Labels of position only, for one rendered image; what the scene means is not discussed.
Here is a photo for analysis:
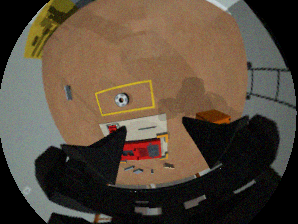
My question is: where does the grey cylinder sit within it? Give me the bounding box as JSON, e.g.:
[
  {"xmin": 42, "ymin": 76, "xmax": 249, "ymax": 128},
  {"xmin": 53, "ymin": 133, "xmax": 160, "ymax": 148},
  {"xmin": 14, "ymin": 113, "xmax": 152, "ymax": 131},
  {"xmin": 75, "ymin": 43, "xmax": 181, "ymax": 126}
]
[{"xmin": 64, "ymin": 85, "xmax": 73, "ymax": 101}]

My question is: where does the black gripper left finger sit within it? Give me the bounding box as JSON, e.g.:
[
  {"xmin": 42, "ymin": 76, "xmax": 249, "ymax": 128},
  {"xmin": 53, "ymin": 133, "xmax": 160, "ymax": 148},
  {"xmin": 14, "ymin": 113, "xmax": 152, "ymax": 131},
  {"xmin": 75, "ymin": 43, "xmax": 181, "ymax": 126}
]
[{"xmin": 61, "ymin": 125, "xmax": 128, "ymax": 185}]

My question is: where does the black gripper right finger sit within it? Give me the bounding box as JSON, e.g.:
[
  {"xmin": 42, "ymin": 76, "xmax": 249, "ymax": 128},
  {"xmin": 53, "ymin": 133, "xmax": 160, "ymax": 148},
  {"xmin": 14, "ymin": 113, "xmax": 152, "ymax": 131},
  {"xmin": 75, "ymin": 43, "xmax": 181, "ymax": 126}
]
[{"xmin": 182, "ymin": 115, "xmax": 250, "ymax": 169}]

